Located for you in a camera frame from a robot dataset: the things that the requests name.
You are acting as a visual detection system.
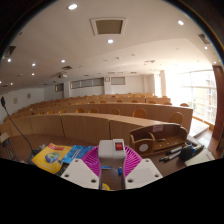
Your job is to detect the black gooseneck microphone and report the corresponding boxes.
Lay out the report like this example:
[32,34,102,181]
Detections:
[0,95,41,158]

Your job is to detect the large square ceiling vent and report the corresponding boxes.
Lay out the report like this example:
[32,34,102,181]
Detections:
[89,17,128,37]

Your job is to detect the wooden lecture bench rows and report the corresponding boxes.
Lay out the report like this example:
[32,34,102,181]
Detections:
[0,93,194,148]

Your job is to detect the black handheld microphone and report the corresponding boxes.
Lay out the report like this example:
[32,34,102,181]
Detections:
[178,143,205,162]

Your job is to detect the white block charger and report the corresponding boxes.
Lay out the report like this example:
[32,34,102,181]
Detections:
[97,138,127,168]

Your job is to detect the black remote control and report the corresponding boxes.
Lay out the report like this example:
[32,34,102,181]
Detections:
[54,161,71,177]

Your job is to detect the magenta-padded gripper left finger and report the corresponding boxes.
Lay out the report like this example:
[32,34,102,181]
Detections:
[60,145,101,190]

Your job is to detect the grey flat device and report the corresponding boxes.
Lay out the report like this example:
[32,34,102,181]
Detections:
[185,134,201,148]

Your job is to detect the small dark ceiling vent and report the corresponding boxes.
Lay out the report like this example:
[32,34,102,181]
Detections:
[198,32,212,45]

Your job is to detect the wooden desk organizer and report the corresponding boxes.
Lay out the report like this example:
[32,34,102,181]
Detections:
[128,122,189,158]

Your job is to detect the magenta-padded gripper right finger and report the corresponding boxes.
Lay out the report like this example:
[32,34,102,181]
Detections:
[123,146,164,190]

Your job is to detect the yellow book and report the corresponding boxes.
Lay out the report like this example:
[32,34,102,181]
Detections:
[30,142,73,175]

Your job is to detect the wooden chairs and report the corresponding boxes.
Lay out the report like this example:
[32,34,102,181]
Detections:
[3,93,191,126]

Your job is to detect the black metal frame stand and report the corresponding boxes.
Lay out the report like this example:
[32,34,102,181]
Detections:
[0,132,18,162]

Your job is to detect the blue booklet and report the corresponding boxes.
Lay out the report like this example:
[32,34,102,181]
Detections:
[60,144,96,165]

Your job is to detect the black pens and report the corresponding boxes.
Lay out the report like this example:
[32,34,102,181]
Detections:
[159,145,188,163]

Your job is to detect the round ceiling lights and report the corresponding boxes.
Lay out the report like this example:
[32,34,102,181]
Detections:
[1,3,211,88]

